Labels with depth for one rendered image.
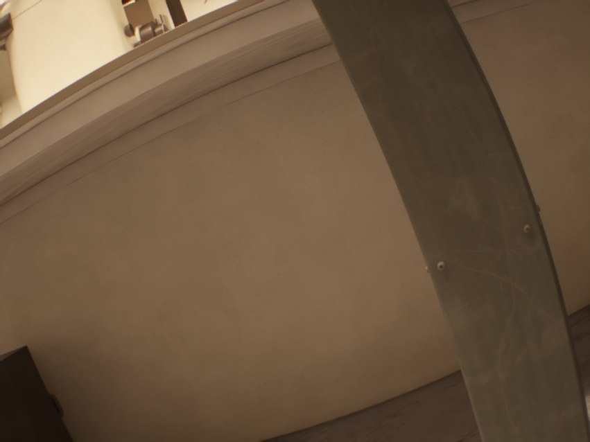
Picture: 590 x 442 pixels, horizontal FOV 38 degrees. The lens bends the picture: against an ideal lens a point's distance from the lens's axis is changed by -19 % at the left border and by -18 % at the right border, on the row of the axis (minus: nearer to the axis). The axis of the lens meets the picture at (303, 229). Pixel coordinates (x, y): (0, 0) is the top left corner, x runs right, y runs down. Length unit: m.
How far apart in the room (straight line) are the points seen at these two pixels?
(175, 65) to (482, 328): 0.57
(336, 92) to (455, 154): 1.18
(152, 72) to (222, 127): 0.81
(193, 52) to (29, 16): 0.31
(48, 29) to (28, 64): 0.06
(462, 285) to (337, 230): 1.17
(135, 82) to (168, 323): 0.95
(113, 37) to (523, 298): 0.72
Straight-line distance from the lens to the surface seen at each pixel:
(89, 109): 1.27
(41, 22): 1.34
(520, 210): 0.85
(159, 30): 1.44
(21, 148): 1.32
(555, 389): 0.89
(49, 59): 1.33
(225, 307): 2.07
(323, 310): 2.05
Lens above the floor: 0.52
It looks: 3 degrees down
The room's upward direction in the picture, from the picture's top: 22 degrees counter-clockwise
